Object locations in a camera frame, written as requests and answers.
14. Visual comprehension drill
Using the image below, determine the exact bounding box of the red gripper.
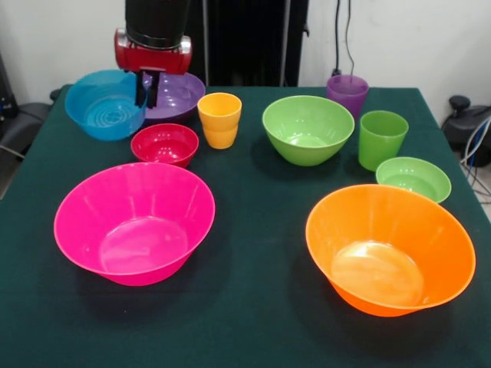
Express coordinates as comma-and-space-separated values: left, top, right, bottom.
114, 40, 194, 109

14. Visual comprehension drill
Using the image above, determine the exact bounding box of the small blue bowl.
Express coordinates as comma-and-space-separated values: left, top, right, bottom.
64, 69, 149, 143

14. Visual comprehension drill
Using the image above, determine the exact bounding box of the purple bowl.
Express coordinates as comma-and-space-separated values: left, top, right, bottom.
143, 71, 207, 126

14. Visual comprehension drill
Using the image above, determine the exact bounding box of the small red bowl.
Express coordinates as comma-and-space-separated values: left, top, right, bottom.
130, 123, 200, 169

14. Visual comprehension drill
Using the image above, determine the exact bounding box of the yellow cup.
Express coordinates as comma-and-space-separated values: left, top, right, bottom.
196, 92, 243, 150

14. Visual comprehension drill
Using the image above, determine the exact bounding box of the black robot column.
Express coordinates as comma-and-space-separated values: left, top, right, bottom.
183, 0, 311, 87

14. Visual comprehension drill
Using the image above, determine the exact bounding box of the large pink bowl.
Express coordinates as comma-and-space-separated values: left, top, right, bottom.
53, 162, 216, 288

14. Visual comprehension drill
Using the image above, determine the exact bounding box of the medium green bowl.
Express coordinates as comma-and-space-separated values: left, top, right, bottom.
262, 95, 356, 167

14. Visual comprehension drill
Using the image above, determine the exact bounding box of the purple cup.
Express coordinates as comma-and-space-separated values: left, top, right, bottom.
326, 74, 370, 123

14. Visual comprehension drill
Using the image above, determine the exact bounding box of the dark green tablecloth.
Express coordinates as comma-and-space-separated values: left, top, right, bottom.
0, 83, 491, 368

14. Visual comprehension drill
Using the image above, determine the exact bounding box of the green cup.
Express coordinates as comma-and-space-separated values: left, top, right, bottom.
358, 110, 410, 173

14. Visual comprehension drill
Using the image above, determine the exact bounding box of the small green bowl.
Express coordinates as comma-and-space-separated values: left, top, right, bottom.
375, 156, 453, 204

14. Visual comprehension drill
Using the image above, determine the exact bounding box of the large orange bowl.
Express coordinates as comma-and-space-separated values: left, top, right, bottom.
305, 183, 477, 318

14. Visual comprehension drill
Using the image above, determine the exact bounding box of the black wall cable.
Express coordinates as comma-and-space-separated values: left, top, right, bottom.
334, 0, 342, 72
344, 0, 356, 77

